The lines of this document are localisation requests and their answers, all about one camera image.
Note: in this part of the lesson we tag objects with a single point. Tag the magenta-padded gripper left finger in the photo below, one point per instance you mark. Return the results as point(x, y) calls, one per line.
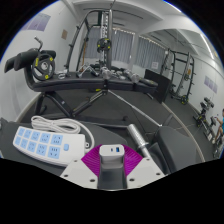
point(78, 173)

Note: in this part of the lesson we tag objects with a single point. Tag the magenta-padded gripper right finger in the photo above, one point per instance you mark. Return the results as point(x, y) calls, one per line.
point(145, 171)

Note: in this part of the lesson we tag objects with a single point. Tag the white cube charger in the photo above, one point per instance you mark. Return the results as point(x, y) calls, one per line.
point(111, 156)

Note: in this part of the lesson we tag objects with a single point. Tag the white power strip blue sockets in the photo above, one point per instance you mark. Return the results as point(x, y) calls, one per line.
point(71, 155)

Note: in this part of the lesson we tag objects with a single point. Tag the silver barbell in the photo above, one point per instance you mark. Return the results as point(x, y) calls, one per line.
point(138, 138)

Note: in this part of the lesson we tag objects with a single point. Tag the dumbbell rack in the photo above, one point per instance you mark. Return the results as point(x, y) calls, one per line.
point(203, 116)

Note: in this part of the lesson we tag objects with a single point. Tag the black plyo box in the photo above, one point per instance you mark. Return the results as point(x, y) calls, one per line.
point(158, 85)

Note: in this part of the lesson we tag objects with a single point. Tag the person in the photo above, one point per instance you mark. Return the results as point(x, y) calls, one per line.
point(220, 125)

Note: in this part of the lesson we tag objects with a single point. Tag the black weight bench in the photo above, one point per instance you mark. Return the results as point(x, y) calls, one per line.
point(83, 84)

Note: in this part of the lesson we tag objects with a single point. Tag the chrome dumbbell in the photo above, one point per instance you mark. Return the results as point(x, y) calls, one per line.
point(134, 78)
point(106, 73)

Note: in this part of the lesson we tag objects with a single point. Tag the black squat rack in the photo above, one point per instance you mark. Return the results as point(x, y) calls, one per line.
point(186, 76)

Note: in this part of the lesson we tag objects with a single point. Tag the black weight plate yellow marks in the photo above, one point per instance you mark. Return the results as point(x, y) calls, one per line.
point(43, 66)

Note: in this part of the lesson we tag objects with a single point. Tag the grey window curtains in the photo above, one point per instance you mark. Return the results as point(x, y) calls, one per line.
point(150, 53)

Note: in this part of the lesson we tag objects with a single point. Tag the small black weight plate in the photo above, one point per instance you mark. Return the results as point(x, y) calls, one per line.
point(104, 45)

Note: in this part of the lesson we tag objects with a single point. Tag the small purple wall posters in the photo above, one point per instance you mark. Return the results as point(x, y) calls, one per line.
point(210, 84)

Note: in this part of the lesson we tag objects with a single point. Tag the small brown wall sign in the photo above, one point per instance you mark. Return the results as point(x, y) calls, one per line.
point(64, 34)

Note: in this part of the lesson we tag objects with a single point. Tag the purple wall poster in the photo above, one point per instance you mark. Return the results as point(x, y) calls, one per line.
point(36, 22)

